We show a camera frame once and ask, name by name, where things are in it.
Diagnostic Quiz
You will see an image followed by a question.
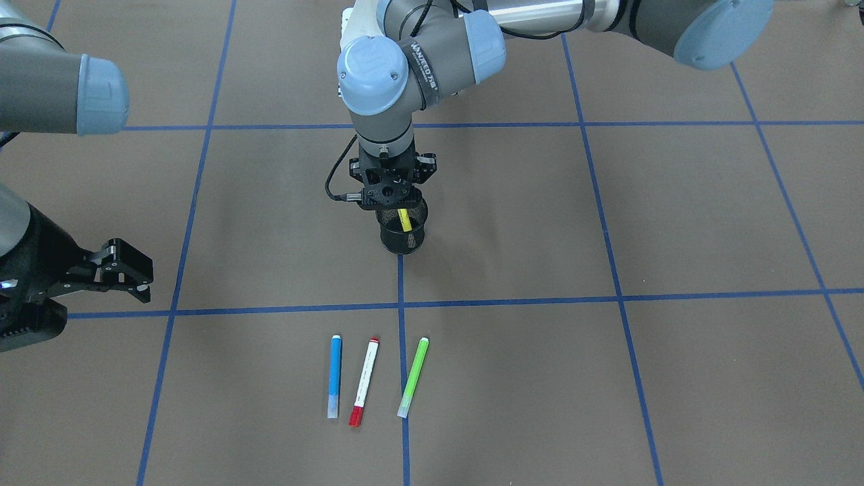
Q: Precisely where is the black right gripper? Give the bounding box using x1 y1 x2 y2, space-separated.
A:
1 206 154 352

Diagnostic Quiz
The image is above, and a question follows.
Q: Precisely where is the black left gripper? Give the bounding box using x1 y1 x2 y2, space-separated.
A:
349 150 437 190

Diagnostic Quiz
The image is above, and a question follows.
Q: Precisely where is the yellow highlighter pen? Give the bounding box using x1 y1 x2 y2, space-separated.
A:
397 207 414 233

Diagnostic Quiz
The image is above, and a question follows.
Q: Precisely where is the blue pen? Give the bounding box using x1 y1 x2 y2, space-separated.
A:
326 334 342 421

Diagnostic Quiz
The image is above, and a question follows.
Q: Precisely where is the green highlighter pen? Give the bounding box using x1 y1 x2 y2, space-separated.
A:
397 336 429 419

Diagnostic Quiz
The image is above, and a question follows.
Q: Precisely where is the red capped white pen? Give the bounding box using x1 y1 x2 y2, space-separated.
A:
348 336 380 428

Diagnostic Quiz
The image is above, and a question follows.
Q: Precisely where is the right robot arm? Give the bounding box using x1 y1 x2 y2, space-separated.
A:
1 1 154 352

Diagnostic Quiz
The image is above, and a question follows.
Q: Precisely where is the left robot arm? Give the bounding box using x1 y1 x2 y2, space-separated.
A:
336 1 774 199

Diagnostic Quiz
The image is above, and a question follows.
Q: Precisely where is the black mesh pen cup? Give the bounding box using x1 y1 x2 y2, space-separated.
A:
375 198 428 255

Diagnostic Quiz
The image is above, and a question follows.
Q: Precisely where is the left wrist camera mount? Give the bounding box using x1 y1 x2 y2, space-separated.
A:
344 163 422 211

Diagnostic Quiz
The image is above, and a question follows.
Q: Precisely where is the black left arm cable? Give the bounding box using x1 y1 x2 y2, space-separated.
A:
325 134 358 202

